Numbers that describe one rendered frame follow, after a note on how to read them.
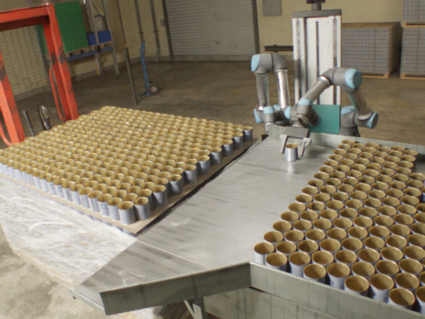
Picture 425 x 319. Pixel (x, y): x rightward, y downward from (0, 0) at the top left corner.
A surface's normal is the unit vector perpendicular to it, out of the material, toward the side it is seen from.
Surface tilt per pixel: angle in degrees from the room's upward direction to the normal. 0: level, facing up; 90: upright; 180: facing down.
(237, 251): 0
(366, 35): 88
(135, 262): 0
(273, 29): 90
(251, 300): 90
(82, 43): 90
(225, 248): 0
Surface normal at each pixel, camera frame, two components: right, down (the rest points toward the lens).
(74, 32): 0.82, 0.14
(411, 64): -0.58, 0.39
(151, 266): -0.12, -0.91
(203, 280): 0.17, 0.38
